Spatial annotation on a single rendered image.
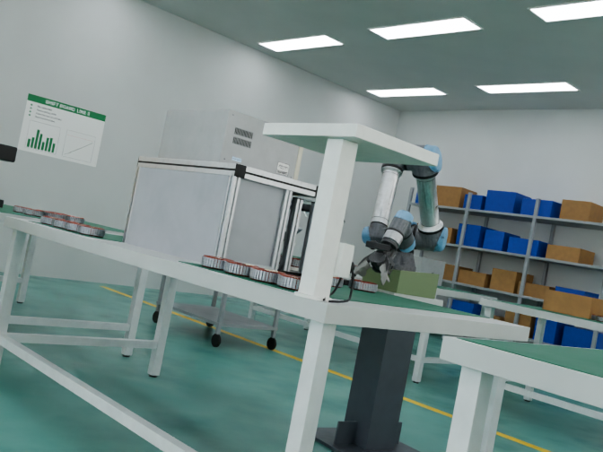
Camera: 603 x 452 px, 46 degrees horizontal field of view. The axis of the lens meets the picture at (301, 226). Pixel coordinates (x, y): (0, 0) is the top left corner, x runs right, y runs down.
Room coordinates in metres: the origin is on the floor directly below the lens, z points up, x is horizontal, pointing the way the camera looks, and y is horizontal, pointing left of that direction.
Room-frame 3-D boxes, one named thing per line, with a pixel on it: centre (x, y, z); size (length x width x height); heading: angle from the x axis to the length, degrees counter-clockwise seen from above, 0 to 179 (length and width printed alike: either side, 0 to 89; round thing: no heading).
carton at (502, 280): (9.16, -2.81, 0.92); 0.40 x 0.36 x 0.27; 131
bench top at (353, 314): (2.91, 0.28, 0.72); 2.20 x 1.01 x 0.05; 43
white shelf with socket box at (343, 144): (2.01, -0.09, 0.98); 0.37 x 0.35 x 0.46; 43
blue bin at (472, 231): (9.62, -2.38, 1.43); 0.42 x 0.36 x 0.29; 130
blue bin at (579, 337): (8.34, -3.56, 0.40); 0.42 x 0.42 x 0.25; 42
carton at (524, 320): (8.95, -3.01, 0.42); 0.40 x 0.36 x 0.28; 133
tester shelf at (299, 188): (2.85, 0.33, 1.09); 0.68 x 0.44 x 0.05; 43
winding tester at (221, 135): (2.86, 0.34, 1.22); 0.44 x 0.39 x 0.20; 43
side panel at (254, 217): (2.56, 0.17, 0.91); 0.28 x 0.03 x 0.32; 133
